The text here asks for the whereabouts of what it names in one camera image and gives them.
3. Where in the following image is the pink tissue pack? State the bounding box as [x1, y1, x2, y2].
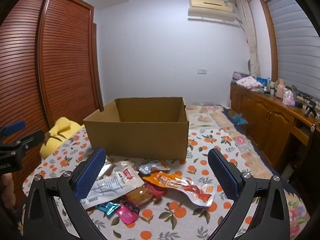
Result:
[282, 90, 297, 105]

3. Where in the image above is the teal cloth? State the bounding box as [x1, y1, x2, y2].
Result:
[229, 111, 248, 125]

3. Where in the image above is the brown louvered wooden wardrobe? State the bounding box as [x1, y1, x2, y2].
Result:
[0, 0, 104, 210]

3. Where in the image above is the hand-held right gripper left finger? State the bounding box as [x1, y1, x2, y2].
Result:
[22, 147, 110, 240]

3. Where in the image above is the pale floral curtain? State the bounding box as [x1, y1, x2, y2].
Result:
[235, 0, 262, 79]

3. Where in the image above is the beige snack packet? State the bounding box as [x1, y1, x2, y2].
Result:
[116, 160, 137, 172]

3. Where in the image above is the small tripod camera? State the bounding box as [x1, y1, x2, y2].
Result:
[304, 101, 319, 118]

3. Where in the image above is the person's left hand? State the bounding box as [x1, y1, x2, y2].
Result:
[1, 174, 13, 208]

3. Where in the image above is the dark purple snack packet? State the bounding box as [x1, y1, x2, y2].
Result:
[119, 197, 140, 214]

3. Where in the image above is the wall air conditioner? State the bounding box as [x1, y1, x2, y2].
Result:
[187, 0, 240, 27]

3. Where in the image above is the pink snack packet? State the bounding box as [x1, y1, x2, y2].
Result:
[115, 204, 139, 224]

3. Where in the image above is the floral bedsheet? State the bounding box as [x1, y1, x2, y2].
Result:
[185, 104, 308, 240]

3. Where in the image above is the orange-print blanket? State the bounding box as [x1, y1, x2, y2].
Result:
[22, 126, 275, 240]

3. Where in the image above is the amber snack packet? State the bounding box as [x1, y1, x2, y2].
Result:
[125, 186, 154, 207]

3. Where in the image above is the dark red snack packet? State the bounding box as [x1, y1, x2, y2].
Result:
[144, 182, 167, 200]

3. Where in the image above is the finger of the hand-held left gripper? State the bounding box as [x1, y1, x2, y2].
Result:
[0, 129, 46, 153]
[0, 120, 27, 142]

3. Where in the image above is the purple package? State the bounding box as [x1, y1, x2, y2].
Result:
[232, 71, 247, 82]

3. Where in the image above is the teal foil candy wrapper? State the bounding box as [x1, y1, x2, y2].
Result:
[96, 201, 121, 216]

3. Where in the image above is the yellow plush pillow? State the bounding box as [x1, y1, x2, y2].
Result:
[40, 117, 87, 159]

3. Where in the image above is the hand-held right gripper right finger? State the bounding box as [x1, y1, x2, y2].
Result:
[207, 148, 292, 240]

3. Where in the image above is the window with white blinds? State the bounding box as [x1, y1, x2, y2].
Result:
[257, 0, 320, 105]

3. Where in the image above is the brown wooden sideboard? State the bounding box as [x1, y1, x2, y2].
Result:
[229, 84, 320, 170]

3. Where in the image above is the pink bottle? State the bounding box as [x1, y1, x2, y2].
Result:
[276, 79, 287, 98]

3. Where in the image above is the white red-label snack packet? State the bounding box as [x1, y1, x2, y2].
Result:
[80, 167, 145, 210]

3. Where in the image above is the silver orange-edged snack packet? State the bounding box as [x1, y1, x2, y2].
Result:
[138, 160, 171, 175]

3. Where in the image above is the orange clear-window snack packet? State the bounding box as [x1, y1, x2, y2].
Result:
[142, 170, 217, 207]

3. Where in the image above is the cardboard box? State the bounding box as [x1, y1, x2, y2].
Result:
[83, 96, 190, 161]

